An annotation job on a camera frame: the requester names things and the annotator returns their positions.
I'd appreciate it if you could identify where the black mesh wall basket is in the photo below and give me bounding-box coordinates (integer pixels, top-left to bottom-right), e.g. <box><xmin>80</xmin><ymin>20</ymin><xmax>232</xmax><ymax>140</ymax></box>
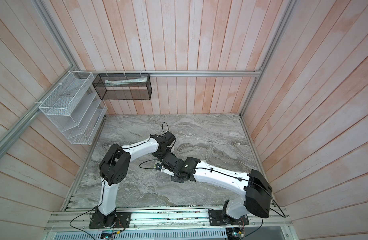
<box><xmin>93</xmin><ymin>73</ymin><xmax>153</xmax><ymax>101</ymax></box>

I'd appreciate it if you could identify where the white mesh wall shelf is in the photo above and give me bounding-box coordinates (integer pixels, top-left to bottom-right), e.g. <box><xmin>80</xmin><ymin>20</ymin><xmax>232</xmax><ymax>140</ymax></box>
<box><xmin>39</xmin><ymin>71</ymin><xmax>107</xmax><ymax>145</ymax></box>

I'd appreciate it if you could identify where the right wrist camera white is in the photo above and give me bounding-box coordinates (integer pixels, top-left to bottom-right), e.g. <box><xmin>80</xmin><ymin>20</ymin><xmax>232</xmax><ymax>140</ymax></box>
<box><xmin>154</xmin><ymin>161</ymin><xmax>174</xmax><ymax>176</ymax></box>

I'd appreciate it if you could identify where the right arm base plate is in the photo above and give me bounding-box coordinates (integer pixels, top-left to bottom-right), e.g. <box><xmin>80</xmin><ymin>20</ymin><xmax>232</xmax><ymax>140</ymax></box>
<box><xmin>208</xmin><ymin>209</ymin><xmax>250</xmax><ymax>227</ymax></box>

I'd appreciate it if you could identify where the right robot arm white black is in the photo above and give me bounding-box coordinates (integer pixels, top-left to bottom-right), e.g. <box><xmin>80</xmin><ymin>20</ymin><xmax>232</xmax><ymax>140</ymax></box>
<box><xmin>162</xmin><ymin>154</ymin><xmax>272</xmax><ymax>220</ymax></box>

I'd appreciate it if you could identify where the green circuit board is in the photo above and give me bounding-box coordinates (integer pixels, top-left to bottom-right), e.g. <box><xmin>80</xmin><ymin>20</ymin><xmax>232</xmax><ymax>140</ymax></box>
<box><xmin>100</xmin><ymin>232</ymin><xmax>116</xmax><ymax>240</ymax></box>

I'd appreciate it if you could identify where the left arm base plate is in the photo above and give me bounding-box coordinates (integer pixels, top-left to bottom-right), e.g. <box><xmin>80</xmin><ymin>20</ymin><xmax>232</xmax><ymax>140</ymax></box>
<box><xmin>89</xmin><ymin>211</ymin><xmax>132</xmax><ymax>229</ymax></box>

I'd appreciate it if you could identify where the white paper in basket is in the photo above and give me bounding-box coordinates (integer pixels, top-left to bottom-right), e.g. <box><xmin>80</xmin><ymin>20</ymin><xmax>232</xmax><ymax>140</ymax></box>
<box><xmin>105</xmin><ymin>77</ymin><xmax>148</xmax><ymax>87</ymax></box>

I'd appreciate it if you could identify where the aluminium mounting rail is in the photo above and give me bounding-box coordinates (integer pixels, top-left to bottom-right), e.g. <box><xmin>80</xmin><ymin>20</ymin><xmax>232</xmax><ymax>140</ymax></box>
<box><xmin>44</xmin><ymin>206</ymin><xmax>293</xmax><ymax>232</ymax></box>

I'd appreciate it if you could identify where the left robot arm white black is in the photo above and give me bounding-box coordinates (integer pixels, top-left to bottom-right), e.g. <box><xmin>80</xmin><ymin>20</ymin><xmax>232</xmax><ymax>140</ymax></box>
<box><xmin>98</xmin><ymin>131</ymin><xmax>176</xmax><ymax>217</ymax></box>

